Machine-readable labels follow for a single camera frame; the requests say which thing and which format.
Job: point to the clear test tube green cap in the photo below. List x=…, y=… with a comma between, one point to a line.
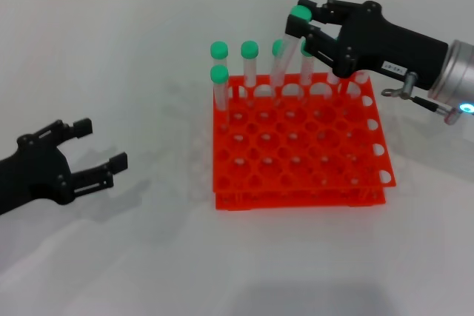
x=276, y=47
x=361, y=78
x=332, y=78
x=219, y=74
x=249, y=49
x=219, y=49
x=307, y=70
x=300, y=13

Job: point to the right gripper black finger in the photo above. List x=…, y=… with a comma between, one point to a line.
x=322, y=44
x=333, y=12

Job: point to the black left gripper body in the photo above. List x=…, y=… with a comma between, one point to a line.
x=37, y=171

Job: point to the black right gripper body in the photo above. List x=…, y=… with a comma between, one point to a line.
x=385, y=49

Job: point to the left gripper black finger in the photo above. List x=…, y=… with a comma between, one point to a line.
x=82, y=128
x=118, y=162

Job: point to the orange plastic test tube rack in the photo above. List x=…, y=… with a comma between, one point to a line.
x=296, y=168

